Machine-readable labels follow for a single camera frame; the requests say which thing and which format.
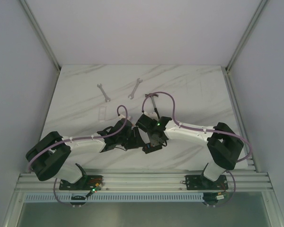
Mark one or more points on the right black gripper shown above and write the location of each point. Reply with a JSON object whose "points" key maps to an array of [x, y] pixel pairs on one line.
{"points": [[148, 135]]}

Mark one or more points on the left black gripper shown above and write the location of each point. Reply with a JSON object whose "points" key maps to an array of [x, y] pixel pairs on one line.
{"points": [[137, 138]]}

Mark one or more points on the black fuse box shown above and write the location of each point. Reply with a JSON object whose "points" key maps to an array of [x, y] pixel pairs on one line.
{"points": [[149, 148]]}

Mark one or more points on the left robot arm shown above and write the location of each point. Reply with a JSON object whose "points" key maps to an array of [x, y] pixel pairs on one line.
{"points": [[53, 156]]}

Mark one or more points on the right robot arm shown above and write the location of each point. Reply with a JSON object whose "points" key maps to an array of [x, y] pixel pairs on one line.
{"points": [[223, 144]]}

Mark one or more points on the clear fuse box lid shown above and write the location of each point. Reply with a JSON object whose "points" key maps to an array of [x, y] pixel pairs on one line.
{"points": [[102, 113]]}

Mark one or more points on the right silver wrench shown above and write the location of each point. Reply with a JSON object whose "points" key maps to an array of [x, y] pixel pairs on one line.
{"points": [[138, 82]]}

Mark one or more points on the silver wrench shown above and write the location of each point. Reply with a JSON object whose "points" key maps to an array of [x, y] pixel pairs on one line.
{"points": [[138, 82], [107, 99]]}

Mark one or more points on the left silver wrench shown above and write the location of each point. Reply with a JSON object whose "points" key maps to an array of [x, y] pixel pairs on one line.
{"points": [[107, 99]]}

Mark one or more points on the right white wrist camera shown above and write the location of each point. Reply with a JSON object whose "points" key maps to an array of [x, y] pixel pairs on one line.
{"points": [[152, 115]]}

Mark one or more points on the black handled claw hammer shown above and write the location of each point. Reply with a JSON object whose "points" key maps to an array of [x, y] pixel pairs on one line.
{"points": [[152, 96]]}

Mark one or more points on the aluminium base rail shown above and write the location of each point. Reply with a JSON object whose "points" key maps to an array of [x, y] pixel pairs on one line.
{"points": [[151, 181]]}

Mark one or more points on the grey slotted cable duct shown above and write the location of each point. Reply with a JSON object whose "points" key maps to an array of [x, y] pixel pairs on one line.
{"points": [[43, 197]]}

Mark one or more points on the right aluminium frame post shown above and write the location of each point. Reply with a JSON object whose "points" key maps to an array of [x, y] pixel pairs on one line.
{"points": [[247, 33]]}

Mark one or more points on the aluminium frame post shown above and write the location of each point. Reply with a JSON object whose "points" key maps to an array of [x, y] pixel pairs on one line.
{"points": [[247, 33], [38, 31]]}

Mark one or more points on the left aluminium frame post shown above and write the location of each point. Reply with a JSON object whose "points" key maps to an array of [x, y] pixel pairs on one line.
{"points": [[38, 31]]}

